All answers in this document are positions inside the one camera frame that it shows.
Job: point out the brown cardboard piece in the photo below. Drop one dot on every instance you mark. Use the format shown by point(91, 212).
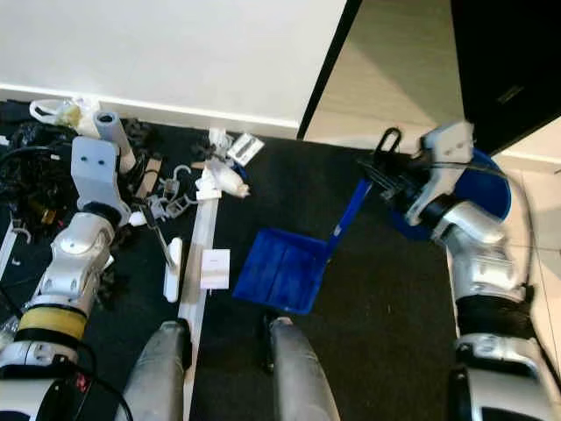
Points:
point(154, 175)

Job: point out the black crumpled scrap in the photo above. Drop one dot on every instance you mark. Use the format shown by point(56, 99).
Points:
point(112, 285)

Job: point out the white crumpled plastic wrap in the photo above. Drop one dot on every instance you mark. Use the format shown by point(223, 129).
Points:
point(223, 180)

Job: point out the white printed card box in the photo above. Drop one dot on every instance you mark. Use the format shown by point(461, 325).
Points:
point(245, 147)

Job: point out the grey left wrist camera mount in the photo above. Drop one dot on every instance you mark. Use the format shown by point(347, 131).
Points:
point(95, 171)

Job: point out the black door frame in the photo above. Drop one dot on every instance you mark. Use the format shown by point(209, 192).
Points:
point(329, 61)

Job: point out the white paper card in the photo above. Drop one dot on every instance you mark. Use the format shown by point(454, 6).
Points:
point(215, 269)

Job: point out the grey plastic clips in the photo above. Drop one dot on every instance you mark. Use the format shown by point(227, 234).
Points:
point(171, 209)

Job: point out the black trash pile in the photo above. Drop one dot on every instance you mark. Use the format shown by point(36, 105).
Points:
point(31, 175)

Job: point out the small white bar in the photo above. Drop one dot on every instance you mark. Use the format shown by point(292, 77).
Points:
point(173, 267)

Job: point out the black cabinet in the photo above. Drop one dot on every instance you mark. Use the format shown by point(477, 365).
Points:
point(504, 61)

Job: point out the white plastic hook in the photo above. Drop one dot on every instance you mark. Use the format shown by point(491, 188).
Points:
point(184, 167)

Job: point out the silver robot leg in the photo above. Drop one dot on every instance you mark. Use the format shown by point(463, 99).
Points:
point(302, 377)
point(162, 377)

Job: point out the white plastic bag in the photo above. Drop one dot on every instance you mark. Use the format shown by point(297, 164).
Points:
point(57, 112)

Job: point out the silver left robot leg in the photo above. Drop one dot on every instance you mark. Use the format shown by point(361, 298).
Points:
point(162, 377)

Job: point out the long white floor strip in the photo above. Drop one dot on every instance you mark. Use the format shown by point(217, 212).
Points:
point(197, 224)

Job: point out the blue round bin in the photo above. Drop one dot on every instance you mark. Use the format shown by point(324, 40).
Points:
point(486, 189)

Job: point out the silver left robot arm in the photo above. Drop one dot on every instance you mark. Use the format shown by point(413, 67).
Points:
point(70, 263)

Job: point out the clear plastic bottle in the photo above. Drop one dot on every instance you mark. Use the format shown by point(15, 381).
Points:
point(7, 331)

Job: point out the silver right robot leg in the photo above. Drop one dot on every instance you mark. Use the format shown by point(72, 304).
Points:
point(302, 377)

